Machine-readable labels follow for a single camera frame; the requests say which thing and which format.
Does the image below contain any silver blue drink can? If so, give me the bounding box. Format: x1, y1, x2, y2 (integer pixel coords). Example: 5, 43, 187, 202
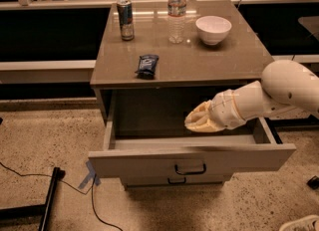
117, 0, 135, 41

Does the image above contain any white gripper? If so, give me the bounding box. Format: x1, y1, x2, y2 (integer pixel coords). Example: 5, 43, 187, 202
184, 90, 246, 132

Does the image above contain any white shoe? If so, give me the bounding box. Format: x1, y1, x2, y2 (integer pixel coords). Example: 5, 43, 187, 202
279, 215, 319, 231

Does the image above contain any grey drawer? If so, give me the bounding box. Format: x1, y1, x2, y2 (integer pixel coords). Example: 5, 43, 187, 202
88, 89, 297, 179
121, 174, 232, 187

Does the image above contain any black floor cable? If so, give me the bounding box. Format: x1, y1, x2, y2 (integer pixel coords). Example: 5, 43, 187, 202
0, 160, 124, 231

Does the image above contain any clear plastic water bottle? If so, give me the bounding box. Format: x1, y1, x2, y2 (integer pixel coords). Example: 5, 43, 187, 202
167, 0, 186, 43

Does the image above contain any grey top drawer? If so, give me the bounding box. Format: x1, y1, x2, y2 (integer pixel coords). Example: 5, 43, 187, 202
88, 89, 297, 179

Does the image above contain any white ceramic bowl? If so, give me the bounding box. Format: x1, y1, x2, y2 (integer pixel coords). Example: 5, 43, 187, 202
195, 16, 232, 46

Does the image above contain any grey bottom drawer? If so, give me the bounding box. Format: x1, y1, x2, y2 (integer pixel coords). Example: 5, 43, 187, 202
121, 174, 232, 187

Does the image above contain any dark blue snack packet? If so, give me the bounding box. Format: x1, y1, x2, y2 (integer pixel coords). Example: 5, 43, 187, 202
136, 54, 159, 79

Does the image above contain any black caster wheel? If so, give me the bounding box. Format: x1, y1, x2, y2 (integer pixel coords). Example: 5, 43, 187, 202
307, 176, 319, 189

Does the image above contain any grey drawer cabinet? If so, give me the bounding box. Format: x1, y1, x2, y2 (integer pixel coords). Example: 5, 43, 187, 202
89, 0, 277, 191

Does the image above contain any black stand leg left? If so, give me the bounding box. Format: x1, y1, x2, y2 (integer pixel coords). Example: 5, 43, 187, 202
0, 167, 65, 231

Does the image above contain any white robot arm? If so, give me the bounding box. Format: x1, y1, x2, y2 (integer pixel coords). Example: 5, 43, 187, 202
184, 60, 319, 132

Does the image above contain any blue tape cross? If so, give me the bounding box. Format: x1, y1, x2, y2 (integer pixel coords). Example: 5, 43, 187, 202
78, 160, 101, 189

